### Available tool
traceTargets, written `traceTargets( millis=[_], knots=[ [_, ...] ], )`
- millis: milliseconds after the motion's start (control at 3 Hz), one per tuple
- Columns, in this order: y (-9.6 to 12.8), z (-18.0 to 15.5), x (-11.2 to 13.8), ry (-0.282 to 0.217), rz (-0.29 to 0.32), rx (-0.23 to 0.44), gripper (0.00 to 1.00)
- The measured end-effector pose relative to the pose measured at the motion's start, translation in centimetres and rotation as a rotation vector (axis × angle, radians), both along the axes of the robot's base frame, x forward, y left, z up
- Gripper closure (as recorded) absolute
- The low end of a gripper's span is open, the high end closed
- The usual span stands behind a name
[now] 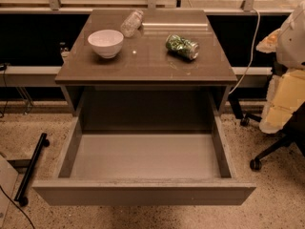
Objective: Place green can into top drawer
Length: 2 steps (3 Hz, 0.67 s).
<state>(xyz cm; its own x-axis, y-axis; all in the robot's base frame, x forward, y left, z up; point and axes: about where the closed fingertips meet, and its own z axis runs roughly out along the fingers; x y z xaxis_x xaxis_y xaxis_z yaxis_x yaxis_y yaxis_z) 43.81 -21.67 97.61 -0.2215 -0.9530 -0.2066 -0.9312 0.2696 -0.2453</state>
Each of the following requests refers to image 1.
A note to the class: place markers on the brown cabinet with top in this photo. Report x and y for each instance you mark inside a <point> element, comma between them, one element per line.
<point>144,59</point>

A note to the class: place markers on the clear plastic bottle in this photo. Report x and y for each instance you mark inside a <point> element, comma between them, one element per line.
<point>132,23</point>

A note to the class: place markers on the small bottle behind cabinet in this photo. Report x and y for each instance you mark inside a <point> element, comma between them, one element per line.
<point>64,50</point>

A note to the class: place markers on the black office chair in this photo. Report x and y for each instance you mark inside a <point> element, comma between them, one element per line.
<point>292,132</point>

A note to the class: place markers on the black wheeled stand base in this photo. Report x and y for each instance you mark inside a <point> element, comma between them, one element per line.
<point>28,165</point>

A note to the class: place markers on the green soda can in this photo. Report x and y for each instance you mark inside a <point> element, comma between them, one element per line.
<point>182,46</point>

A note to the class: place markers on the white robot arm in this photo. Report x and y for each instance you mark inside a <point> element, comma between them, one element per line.
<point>286,92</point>

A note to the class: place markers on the white ceramic bowl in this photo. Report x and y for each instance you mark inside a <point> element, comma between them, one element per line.
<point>106,43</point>

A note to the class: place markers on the open top drawer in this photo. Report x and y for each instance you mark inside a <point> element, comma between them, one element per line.
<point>143,149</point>

